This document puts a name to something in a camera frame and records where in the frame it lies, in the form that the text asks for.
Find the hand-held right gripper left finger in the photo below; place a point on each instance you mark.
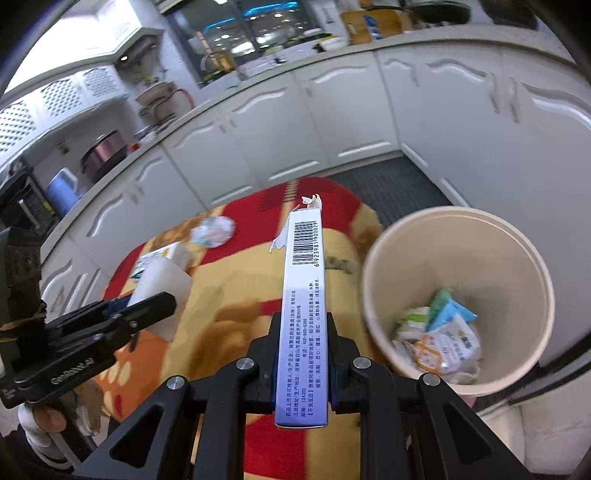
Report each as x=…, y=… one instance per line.
x=263, y=369

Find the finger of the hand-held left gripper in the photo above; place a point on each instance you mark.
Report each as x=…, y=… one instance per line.
x=147, y=311
x=83, y=318

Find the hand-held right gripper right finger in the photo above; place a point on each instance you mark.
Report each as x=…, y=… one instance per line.
x=339, y=364

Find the plain white carton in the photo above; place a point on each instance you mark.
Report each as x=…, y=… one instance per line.
x=161, y=277

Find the white blue medicine box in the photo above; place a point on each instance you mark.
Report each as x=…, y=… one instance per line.
x=302, y=323

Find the beige plastic bin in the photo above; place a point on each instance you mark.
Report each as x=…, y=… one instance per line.
x=438, y=258

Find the person's left forearm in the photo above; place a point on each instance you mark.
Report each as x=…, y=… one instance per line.
x=18, y=457

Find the person's left hand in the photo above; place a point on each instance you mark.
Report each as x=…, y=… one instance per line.
x=51, y=420

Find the white green printed box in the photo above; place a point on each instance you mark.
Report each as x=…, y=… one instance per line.
x=173, y=251

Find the black microwave oven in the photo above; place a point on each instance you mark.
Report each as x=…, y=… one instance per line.
x=32, y=203

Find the white green crumpled wrapper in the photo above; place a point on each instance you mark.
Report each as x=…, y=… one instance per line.
x=411, y=323

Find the red yellow printed blanket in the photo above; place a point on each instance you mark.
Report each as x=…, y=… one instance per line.
x=231, y=286

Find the light blue kettle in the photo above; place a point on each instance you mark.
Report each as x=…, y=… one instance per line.
x=60, y=191

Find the crumpled pale wrapper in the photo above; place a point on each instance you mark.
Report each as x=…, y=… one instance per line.
x=214, y=230

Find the white snack packet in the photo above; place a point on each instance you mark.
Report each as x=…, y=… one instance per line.
x=452, y=346

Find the purple rice cooker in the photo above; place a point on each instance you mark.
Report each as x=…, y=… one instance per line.
x=104, y=150

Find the white range hood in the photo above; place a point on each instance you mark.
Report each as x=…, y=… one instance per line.
x=134, y=39

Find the yellow oil bottle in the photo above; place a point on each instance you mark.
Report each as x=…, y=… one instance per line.
x=226, y=62

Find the white base cabinets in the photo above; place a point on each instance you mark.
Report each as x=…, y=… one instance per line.
x=346, y=101

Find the kitchen window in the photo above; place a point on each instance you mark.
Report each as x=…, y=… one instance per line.
x=231, y=27

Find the white bowl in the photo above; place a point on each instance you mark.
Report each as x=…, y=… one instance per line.
x=332, y=43

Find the brown cardboard box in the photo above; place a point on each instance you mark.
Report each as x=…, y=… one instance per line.
x=369, y=25

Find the black pan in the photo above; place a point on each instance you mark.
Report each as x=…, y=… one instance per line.
x=438, y=11

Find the white lattice wall cabinets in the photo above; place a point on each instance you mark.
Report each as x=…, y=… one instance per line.
x=60, y=97

